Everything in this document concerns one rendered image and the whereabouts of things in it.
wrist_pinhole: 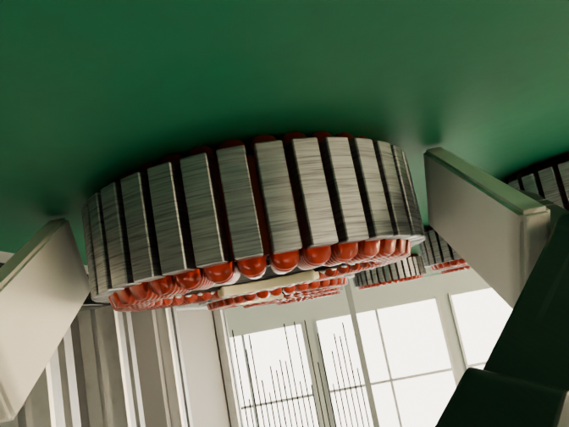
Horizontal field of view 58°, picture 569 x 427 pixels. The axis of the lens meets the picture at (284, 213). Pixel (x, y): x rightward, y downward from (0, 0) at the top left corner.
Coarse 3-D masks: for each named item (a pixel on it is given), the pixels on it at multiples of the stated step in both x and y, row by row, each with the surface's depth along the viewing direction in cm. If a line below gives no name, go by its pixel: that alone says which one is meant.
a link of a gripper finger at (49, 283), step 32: (64, 224) 18; (32, 256) 15; (64, 256) 17; (0, 288) 13; (32, 288) 15; (64, 288) 17; (0, 320) 13; (32, 320) 14; (64, 320) 16; (0, 352) 13; (32, 352) 14; (0, 384) 12; (32, 384) 14; (0, 416) 13
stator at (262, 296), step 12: (348, 276) 34; (276, 288) 31; (288, 288) 32; (300, 288) 32; (312, 288) 32; (324, 288) 38; (228, 300) 33; (240, 300) 32; (252, 300) 32; (264, 300) 39
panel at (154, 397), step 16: (144, 320) 43; (144, 336) 43; (144, 352) 43; (160, 352) 44; (80, 368) 43; (144, 368) 43; (160, 368) 43; (80, 384) 43; (144, 384) 42; (160, 384) 42; (80, 400) 43; (144, 400) 42; (160, 400) 42; (80, 416) 42; (144, 416) 42; (160, 416) 42
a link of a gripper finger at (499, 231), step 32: (448, 160) 17; (448, 192) 17; (480, 192) 14; (512, 192) 13; (448, 224) 17; (480, 224) 14; (512, 224) 12; (544, 224) 12; (480, 256) 15; (512, 256) 13; (512, 288) 13
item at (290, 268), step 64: (128, 192) 13; (192, 192) 13; (256, 192) 13; (320, 192) 13; (384, 192) 14; (128, 256) 14; (192, 256) 13; (256, 256) 12; (320, 256) 13; (384, 256) 15
